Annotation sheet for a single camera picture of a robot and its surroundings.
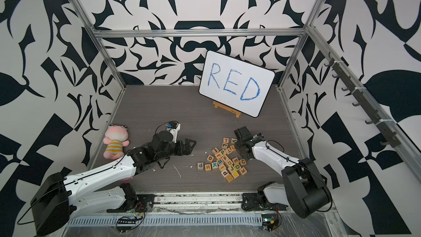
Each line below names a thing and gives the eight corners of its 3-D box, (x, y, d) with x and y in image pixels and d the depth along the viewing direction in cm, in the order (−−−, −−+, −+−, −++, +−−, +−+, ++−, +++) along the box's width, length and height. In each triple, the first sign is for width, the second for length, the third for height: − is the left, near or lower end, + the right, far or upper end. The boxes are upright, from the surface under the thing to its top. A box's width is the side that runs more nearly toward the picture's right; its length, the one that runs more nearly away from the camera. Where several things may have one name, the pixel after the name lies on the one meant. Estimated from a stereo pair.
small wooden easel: (211, 106, 109) (211, 103, 107) (213, 104, 111) (213, 100, 108) (238, 118, 103) (239, 115, 100) (240, 115, 104) (240, 112, 102)
